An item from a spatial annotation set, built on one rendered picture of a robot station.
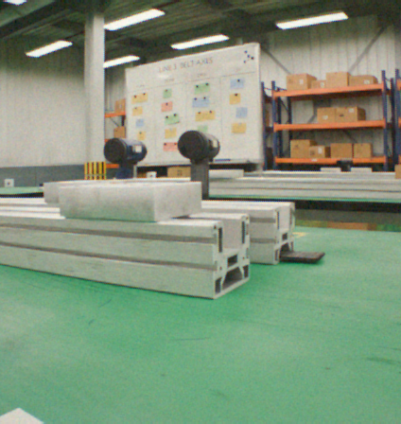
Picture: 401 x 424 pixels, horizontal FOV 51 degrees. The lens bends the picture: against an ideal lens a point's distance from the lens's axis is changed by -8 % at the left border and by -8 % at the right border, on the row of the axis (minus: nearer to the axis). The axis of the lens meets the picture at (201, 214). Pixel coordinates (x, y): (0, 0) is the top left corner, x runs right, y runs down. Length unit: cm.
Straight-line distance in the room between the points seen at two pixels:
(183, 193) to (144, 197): 7
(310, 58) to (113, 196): 1157
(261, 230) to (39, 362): 41
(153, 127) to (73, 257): 374
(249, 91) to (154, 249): 327
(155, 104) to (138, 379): 407
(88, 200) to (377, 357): 39
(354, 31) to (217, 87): 816
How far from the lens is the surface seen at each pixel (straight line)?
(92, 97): 946
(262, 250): 68
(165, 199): 54
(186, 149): 89
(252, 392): 30
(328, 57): 1187
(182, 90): 415
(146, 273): 55
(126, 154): 105
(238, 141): 377
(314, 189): 213
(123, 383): 32
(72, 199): 60
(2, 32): 1295
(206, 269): 51
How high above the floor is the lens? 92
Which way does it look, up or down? 6 degrees down
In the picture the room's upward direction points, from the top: 1 degrees counter-clockwise
